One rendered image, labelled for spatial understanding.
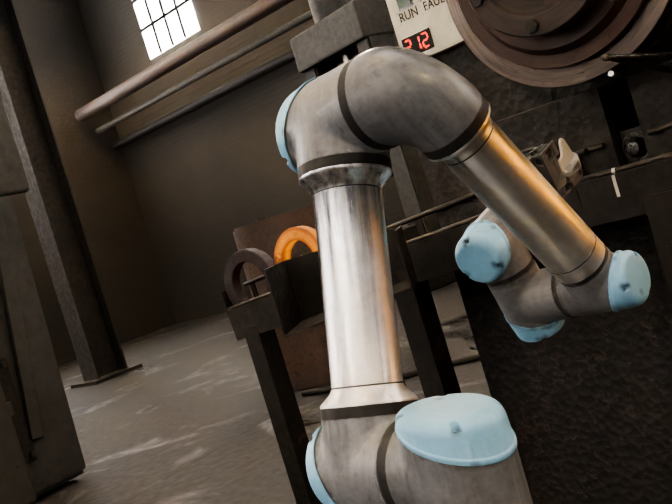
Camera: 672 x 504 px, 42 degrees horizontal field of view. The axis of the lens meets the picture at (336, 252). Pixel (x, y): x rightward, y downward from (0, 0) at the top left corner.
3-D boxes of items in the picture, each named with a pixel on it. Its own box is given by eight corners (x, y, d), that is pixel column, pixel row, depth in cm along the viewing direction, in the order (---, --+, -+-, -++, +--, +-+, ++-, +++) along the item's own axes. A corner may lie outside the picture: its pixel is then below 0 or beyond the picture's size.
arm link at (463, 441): (491, 553, 83) (452, 416, 83) (393, 545, 93) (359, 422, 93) (560, 504, 91) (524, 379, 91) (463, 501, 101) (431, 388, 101)
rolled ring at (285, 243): (302, 314, 223) (311, 311, 226) (336, 267, 212) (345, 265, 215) (264, 260, 230) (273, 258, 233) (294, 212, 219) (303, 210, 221)
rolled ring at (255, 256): (259, 241, 229) (267, 239, 232) (214, 262, 241) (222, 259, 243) (284, 307, 229) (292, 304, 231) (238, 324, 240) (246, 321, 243)
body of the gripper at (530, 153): (556, 137, 134) (526, 172, 126) (579, 185, 137) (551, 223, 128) (514, 150, 140) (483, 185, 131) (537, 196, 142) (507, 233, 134)
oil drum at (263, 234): (330, 361, 505) (285, 213, 502) (409, 350, 464) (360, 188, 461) (257, 396, 462) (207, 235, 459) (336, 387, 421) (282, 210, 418)
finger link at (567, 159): (577, 124, 142) (557, 148, 135) (592, 155, 143) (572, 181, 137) (560, 129, 144) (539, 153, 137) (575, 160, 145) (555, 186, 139)
